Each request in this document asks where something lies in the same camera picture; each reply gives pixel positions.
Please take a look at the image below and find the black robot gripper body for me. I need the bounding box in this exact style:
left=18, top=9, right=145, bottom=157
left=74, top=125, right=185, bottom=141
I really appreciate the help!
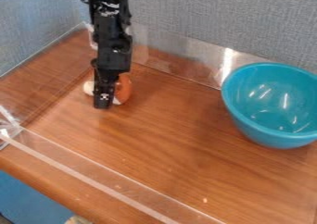
left=92, top=13, right=132, bottom=93

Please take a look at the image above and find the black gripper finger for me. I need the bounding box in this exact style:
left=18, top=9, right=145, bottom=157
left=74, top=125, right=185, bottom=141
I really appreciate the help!
left=92, top=83, right=114, bottom=109

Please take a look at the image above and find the white brown toy mushroom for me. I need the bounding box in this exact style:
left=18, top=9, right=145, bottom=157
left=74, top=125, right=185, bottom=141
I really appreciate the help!
left=82, top=73, right=132, bottom=106

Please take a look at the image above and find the blue plastic bowl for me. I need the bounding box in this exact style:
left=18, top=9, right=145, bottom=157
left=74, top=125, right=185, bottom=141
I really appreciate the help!
left=220, top=63, right=317, bottom=149

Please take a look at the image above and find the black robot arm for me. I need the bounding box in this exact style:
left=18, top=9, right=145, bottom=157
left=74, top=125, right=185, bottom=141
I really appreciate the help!
left=80, top=0, right=132, bottom=108

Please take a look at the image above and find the clear acrylic left barrier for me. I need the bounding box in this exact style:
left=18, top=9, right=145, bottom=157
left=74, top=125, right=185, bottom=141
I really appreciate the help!
left=0, top=21, right=85, bottom=78

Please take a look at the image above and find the clear acrylic barrier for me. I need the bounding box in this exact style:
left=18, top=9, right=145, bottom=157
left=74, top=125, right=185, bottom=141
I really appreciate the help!
left=0, top=21, right=85, bottom=78
left=122, top=19, right=317, bottom=92
left=0, top=129, right=224, bottom=224

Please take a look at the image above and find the clear acrylic back barrier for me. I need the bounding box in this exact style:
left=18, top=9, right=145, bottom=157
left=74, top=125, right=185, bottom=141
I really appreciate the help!
left=122, top=19, right=317, bottom=92

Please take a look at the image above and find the clear acrylic front barrier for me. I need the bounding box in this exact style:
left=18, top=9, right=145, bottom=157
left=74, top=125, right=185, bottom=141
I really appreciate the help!
left=0, top=129, right=224, bottom=224

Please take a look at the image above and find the clear acrylic left bracket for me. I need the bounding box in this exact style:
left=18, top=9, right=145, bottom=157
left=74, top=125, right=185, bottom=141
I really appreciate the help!
left=0, top=106, right=21, bottom=151

